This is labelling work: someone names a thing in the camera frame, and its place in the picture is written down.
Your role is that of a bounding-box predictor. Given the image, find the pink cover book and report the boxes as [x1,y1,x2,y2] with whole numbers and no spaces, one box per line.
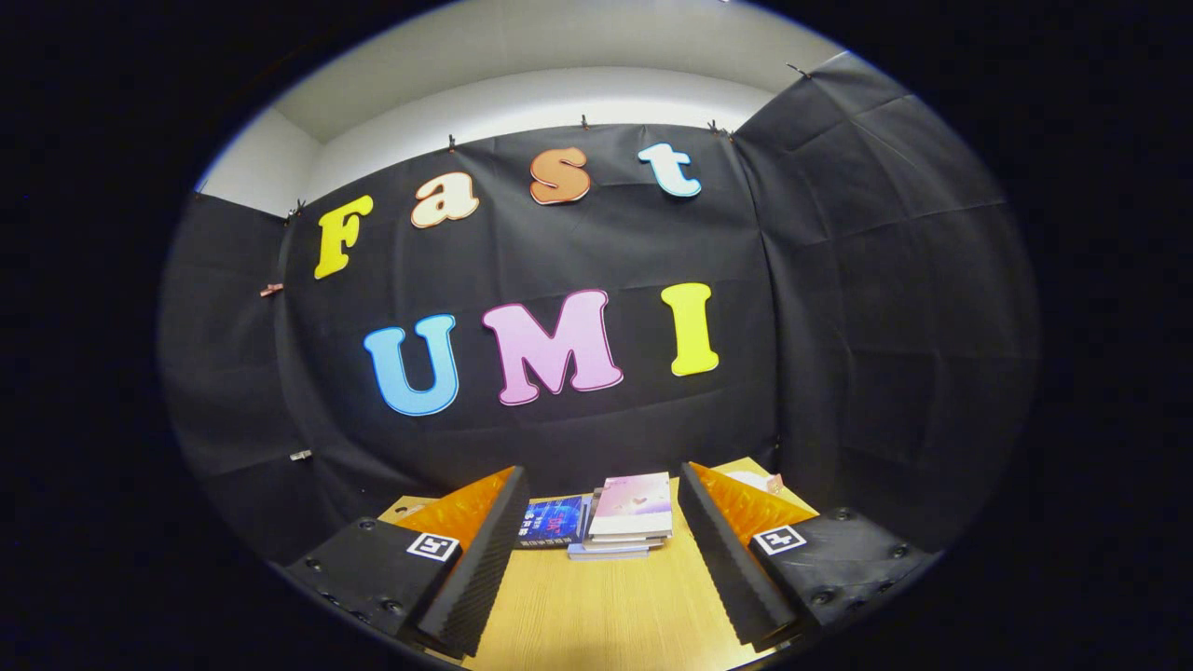
[587,472,674,541]

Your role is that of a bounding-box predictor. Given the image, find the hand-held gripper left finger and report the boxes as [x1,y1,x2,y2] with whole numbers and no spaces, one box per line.
[282,465,530,660]

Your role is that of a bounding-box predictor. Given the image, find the white book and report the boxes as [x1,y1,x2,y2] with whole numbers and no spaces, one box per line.
[580,533,667,553]

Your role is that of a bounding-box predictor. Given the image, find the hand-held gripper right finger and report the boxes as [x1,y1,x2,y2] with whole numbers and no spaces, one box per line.
[678,460,940,653]

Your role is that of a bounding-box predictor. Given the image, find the dark blue book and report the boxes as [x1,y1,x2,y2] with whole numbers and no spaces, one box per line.
[515,496,590,550]

